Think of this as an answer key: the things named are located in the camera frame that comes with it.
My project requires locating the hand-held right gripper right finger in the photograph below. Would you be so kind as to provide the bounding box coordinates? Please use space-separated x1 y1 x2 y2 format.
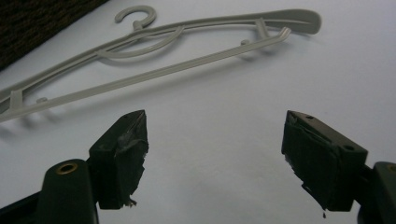
280 109 375 219

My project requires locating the grey plastic clothes hanger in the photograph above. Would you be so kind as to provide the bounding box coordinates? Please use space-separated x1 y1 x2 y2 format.
0 5 322 123

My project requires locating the dark woven curtain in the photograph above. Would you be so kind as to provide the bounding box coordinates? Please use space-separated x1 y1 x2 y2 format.
0 0 110 71

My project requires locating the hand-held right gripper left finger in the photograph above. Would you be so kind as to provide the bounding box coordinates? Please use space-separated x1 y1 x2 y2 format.
86 109 149 210

